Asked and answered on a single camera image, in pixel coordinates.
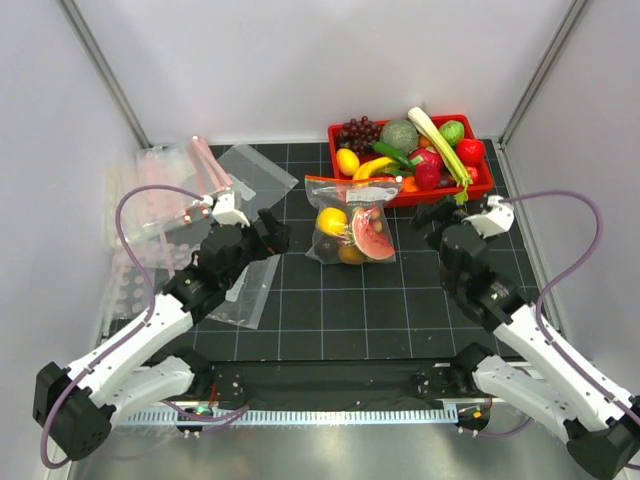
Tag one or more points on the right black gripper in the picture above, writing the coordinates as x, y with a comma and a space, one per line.
443, 213

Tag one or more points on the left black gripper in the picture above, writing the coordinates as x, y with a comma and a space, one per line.
276, 238

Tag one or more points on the dark purple toy mangosteen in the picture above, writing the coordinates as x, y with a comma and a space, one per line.
326, 250

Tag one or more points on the yellow toy bell pepper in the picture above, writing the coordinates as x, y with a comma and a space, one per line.
332, 222

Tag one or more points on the toy watermelon slice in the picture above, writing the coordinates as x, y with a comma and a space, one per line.
369, 234

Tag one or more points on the brown toy kiwi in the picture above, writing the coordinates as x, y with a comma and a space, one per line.
351, 255

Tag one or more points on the orange-zipper clear zip bag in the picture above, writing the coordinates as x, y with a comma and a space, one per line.
323, 192

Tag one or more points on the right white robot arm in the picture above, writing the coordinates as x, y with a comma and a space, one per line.
596, 419

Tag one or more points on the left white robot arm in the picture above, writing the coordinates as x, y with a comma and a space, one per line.
77, 406

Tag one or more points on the clear zip bag on mat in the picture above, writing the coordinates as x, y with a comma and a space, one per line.
258, 181

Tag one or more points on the blue-zipper clear zip bag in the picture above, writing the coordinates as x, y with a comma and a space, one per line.
244, 303

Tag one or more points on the pink-zipper zip bag stack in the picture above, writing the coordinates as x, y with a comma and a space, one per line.
151, 231

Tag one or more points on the orange toy carrot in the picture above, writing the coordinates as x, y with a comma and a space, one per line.
409, 185

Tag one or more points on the toy celery stalk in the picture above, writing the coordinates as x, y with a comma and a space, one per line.
426, 127

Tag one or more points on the pink toy dragon fruit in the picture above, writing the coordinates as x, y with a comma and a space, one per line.
428, 157

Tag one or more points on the red toy strawberry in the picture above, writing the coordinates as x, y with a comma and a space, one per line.
474, 174

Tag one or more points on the red toy tomato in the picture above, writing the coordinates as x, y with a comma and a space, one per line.
471, 152

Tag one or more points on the yellow toy banana bunch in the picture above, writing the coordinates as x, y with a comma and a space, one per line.
370, 168

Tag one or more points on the green toy pea pod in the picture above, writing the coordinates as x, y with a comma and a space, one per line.
391, 152

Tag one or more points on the green toy melon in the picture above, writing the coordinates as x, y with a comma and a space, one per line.
400, 134

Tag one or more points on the green toy custard apple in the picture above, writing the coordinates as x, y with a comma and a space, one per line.
453, 132

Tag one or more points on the yellow toy lemon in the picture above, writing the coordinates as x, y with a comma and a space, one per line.
347, 161

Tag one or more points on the dark purple toy grapes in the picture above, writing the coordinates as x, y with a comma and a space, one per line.
358, 135

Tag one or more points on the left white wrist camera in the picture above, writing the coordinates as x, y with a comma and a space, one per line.
223, 209

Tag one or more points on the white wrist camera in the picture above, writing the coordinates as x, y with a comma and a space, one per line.
223, 209
496, 218

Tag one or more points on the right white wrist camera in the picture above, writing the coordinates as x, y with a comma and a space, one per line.
496, 218

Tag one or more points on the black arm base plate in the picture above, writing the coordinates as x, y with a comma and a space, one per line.
334, 385

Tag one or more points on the aluminium cable duct rail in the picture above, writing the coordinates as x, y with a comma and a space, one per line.
270, 415

